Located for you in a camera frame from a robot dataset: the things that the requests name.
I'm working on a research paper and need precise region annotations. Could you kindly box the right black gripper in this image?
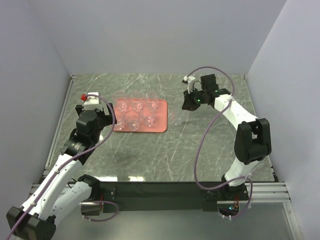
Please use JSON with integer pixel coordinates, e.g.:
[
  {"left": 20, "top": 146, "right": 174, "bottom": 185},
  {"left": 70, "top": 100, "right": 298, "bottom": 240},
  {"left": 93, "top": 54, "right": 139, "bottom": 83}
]
[{"left": 182, "top": 87, "right": 208, "bottom": 112}]

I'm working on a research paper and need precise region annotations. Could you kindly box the clear faceted glass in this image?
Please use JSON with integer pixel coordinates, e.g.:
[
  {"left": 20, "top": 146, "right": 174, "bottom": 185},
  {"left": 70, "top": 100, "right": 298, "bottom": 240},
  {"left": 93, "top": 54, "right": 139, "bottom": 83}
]
[
  {"left": 115, "top": 97, "right": 129, "bottom": 112},
  {"left": 128, "top": 92, "right": 144, "bottom": 112}
]

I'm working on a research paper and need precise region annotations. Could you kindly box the clear round glass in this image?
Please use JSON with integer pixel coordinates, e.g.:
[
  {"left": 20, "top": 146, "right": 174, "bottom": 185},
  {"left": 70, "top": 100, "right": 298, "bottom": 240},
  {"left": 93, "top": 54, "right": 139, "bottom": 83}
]
[{"left": 145, "top": 91, "right": 159, "bottom": 111}]

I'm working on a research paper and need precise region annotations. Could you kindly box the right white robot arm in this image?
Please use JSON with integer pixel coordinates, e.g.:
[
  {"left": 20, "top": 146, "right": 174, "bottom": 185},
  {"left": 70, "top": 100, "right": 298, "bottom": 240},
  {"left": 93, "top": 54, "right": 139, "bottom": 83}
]
[{"left": 182, "top": 74, "right": 272, "bottom": 200}]

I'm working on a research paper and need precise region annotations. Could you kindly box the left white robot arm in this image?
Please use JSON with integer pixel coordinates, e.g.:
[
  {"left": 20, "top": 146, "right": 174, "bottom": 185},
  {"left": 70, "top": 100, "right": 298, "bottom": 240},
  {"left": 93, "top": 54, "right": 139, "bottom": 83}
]
[{"left": 6, "top": 100, "right": 117, "bottom": 240}]

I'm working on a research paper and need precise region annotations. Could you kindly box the pink plastic tray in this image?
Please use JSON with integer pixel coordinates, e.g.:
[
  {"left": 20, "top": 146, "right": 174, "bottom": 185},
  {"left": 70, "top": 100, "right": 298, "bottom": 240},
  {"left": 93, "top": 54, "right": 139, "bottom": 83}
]
[{"left": 114, "top": 98, "right": 168, "bottom": 133}]

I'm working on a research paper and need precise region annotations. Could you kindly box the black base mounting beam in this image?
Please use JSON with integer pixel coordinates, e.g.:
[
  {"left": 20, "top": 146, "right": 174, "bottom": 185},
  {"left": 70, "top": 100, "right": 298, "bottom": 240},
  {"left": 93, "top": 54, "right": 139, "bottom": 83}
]
[{"left": 84, "top": 181, "right": 250, "bottom": 212}]

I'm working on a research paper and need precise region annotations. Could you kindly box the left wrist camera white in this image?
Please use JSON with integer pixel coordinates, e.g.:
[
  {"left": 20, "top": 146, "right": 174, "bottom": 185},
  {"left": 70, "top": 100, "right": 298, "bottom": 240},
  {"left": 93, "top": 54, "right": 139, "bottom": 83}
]
[{"left": 80, "top": 92, "right": 104, "bottom": 111}]

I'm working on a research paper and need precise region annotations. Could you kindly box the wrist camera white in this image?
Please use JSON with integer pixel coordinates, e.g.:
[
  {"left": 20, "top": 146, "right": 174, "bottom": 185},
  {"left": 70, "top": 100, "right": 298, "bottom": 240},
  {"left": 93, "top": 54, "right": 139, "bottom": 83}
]
[
  {"left": 182, "top": 75, "right": 197, "bottom": 94},
  {"left": 80, "top": 92, "right": 104, "bottom": 111}
]

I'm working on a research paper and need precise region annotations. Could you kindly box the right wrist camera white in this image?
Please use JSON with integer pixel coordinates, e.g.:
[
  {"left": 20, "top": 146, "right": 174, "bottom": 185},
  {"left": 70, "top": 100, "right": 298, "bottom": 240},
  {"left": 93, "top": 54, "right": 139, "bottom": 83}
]
[{"left": 182, "top": 75, "right": 197, "bottom": 94}]

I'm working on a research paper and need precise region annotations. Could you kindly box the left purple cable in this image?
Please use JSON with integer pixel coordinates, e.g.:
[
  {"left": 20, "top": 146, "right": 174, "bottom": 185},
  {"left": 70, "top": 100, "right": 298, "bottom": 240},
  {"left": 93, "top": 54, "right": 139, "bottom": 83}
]
[{"left": 4, "top": 94, "right": 120, "bottom": 240}]

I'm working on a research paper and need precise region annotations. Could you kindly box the aluminium rail left edge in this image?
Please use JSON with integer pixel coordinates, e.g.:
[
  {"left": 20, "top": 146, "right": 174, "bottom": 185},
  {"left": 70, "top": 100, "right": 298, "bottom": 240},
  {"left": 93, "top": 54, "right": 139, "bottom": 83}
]
[{"left": 42, "top": 74, "right": 76, "bottom": 178}]

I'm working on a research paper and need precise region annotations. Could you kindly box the aluminium frame rail front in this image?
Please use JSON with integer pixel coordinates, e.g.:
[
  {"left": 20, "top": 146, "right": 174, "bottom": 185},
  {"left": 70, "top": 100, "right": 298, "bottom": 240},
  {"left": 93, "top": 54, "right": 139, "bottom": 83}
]
[{"left": 29, "top": 182, "right": 291, "bottom": 205}]

